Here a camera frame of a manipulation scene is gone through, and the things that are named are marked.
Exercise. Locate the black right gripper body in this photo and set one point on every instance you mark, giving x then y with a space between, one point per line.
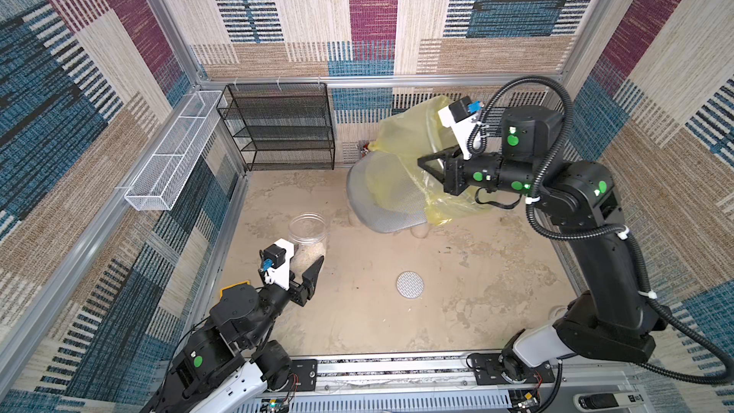
452 171

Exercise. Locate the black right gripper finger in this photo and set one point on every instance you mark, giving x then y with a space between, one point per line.
446 155
440 168

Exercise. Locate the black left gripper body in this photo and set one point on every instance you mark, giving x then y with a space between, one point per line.
292 293

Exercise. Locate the large plastic jar of rice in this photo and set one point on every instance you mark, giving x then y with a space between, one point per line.
308 232

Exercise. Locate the grey bin with yellow bag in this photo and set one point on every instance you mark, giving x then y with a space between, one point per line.
387 190

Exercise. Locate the patterned white jar lid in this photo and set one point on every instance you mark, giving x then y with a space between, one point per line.
410 285

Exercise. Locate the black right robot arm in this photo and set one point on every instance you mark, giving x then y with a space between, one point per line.
618 315

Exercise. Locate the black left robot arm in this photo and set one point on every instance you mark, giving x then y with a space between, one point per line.
236 335

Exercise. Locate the medium plastic jar with rice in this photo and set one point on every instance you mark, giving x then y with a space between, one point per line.
421 231

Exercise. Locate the yellow calculator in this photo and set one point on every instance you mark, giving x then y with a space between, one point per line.
233 286

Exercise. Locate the roll of tape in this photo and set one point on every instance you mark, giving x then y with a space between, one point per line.
556 312

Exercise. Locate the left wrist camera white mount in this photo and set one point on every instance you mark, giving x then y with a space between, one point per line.
275 266

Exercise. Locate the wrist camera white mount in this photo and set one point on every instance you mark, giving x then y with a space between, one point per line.
461 117
275 266

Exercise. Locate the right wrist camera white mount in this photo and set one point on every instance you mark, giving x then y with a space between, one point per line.
461 117

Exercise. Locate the black wire shelf rack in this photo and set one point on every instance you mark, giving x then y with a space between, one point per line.
280 126

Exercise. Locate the white mesh wall basket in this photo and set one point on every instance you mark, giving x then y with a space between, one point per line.
161 181

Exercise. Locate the aluminium mounting rail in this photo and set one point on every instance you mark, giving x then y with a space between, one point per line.
471 381

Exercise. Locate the black device on rail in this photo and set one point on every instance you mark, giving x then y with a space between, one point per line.
607 401

